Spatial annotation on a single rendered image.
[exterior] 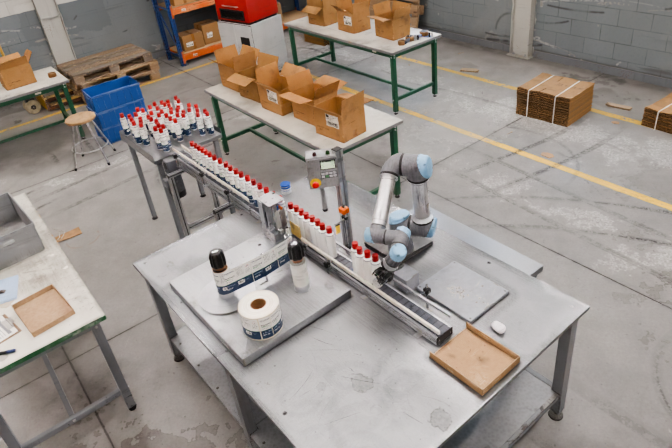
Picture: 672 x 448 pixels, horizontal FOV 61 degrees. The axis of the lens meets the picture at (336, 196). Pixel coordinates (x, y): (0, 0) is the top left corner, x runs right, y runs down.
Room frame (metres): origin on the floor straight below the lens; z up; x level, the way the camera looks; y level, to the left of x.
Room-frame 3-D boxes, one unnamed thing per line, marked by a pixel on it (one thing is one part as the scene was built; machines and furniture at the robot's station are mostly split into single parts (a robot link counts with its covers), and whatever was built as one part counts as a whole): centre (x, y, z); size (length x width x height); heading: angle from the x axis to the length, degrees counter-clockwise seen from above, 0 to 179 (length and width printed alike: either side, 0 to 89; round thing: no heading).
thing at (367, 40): (7.34, -0.53, 0.39); 2.20 x 0.80 x 0.78; 34
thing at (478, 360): (1.76, -0.52, 0.85); 0.30 x 0.26 x 0.04; 36
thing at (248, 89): (5.43, 0.65, 0.97); 0.44 x 0.38 x 0.37; 129
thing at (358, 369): (2.41, 0.06, 0.82); 2.10 x 1.50 x 0.02; 36
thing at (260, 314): (2.10, 0.44, 0.95); 0.20 x 0.20 x 0.14
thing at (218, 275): (2.36, 0.65, 1.04); 0.09 x 0.09 x 0.29
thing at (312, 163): (2.71, 0.05, 1.38); 0.17 x 0.10 x 0.19; 91
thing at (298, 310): (2.41, 0.49, 0.86); 0.80 x 0.67 x 0.05; 36
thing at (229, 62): (5.81, 0.86, 0.97); 0.45 x 0.40 x 0.37; 126
